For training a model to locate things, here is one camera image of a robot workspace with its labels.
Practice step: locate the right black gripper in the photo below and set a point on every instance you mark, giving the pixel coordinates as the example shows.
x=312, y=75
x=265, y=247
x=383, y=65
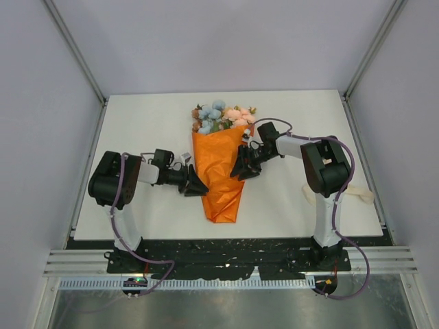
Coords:
x=245, y=152

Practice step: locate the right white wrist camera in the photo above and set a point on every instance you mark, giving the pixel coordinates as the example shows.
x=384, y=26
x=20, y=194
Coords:
x=247, y=137

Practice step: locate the aluminium frame post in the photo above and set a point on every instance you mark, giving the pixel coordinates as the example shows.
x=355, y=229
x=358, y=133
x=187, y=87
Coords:
x=375, y=45
x=70, y=42

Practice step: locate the left aluminium frame post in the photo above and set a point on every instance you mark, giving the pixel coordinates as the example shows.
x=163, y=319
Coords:
x=70, y=42

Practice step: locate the orange wrapping paper sheet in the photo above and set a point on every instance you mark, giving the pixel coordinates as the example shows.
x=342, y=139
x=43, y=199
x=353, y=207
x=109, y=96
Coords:
x=215, y=156

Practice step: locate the cream ribbon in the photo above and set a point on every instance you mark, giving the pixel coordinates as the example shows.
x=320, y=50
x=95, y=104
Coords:
x=364, y=194

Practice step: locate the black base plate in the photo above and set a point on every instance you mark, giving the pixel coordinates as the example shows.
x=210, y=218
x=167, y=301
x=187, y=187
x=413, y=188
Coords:
x=219, y=259

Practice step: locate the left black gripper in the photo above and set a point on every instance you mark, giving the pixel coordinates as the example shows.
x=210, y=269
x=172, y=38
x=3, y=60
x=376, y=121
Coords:
x=195, y=188

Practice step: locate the fake flower bouquet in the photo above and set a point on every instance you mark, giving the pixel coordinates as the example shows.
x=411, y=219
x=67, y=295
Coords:
x=208, y=119

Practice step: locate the right aluminium frame post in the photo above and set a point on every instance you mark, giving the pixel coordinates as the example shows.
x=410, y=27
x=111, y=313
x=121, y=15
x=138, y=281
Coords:
x=375, y=45

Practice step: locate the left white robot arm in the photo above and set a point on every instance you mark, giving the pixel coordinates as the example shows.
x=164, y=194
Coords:
x=113, y=184

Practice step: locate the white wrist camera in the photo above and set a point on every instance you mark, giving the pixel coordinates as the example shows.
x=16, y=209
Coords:
x=247, y=137
x=185, y=158

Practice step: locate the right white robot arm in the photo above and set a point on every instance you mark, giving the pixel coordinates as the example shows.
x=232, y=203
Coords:
x=329, y=167

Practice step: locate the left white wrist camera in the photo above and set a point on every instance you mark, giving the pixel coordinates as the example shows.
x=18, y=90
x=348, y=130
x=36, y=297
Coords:
x=185, y=158

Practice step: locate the white slotted cable duct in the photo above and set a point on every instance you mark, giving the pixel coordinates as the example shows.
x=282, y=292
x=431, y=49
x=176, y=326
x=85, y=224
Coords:
x=135, y=284

